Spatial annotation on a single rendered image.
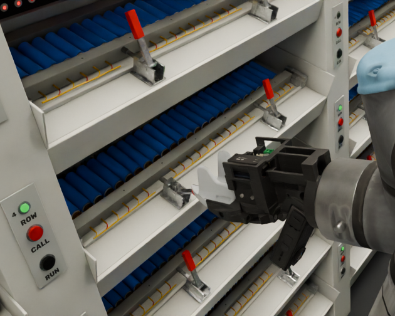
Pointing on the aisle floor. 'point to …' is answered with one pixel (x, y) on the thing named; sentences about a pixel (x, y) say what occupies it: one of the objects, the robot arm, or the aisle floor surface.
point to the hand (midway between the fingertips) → (204, 189)
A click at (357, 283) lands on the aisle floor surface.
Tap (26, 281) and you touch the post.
